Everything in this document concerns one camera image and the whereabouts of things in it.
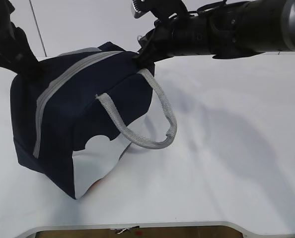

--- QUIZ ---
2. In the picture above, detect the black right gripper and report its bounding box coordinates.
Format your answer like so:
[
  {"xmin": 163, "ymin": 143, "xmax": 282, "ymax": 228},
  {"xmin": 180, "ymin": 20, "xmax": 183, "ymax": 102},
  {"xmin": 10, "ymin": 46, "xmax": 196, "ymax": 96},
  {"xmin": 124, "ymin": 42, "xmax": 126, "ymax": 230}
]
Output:
[{"xmin": 132, "ymin": 21, "xmax": 178, "ymax": 69}]

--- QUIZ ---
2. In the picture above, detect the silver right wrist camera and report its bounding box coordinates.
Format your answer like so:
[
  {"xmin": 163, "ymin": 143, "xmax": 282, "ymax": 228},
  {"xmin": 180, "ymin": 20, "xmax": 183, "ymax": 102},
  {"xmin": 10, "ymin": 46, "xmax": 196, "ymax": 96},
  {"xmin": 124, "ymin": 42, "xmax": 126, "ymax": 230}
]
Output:
[{"xmin": 131, "ymin": 0, "xmax": 188, "ymax": 21}]

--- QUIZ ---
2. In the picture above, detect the navy blue lunch bag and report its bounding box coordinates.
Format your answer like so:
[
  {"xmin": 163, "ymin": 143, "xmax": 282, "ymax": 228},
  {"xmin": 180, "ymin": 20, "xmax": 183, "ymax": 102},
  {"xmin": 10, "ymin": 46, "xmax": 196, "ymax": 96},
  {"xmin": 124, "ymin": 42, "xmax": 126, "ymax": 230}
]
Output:
[{"xmin": 10, "ymin": 42, "xmax": 177, "ymax": 199}]

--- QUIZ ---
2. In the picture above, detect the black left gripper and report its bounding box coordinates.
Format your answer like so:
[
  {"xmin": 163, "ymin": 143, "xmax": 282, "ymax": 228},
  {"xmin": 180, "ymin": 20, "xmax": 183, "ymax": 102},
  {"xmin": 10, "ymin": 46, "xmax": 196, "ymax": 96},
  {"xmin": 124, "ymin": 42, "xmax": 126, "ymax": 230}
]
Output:
[{"xmin": 0, "ymin": 0, "xmax": 43, "ymax": 80}]

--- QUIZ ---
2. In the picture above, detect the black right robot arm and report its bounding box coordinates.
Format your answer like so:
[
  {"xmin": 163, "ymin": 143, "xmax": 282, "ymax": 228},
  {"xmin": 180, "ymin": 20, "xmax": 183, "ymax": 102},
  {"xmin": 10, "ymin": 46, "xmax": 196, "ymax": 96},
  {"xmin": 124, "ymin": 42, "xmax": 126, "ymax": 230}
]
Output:
[{"xmin": 131, "ymin": 0, "xmax": 295, "ymax": 67}]

